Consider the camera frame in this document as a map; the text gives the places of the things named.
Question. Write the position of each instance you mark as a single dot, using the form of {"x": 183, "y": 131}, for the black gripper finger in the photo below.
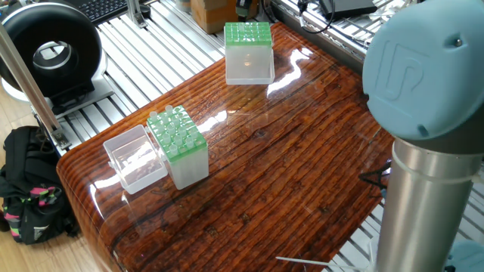
{"x": 239, "y": 7}
{"x": 246, "y": 7}

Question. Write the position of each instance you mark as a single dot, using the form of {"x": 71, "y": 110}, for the clear tip box with tips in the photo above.
{"x": 248, "y": 66}

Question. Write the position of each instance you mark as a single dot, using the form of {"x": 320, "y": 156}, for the clear tip box green rack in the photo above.
{"x": 189, "y": 172}

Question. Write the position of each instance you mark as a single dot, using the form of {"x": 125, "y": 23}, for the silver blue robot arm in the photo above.
{"x": 431, "y": 113}

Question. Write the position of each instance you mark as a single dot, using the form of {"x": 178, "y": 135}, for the brown cardboard box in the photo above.
{"x": 212, "y": 15}

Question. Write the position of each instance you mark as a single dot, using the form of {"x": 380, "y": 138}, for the black keyboard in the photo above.
{"x": 102, "y": 9}

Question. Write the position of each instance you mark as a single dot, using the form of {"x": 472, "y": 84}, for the black round device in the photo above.
{"x": 76, "y": 45}

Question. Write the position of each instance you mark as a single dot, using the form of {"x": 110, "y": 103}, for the glossy brown wooden board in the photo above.
{"x": 302, "y": 174}

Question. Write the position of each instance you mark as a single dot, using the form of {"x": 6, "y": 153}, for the black backpack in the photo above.
{"x": 30, "y": 174}

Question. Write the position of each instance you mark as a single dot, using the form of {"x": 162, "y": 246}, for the aluminium bracket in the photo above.
{"x": 138, "y": 13}

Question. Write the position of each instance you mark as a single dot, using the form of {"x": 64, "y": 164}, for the aluminium frame post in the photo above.
{"x": 30, "y": 87}

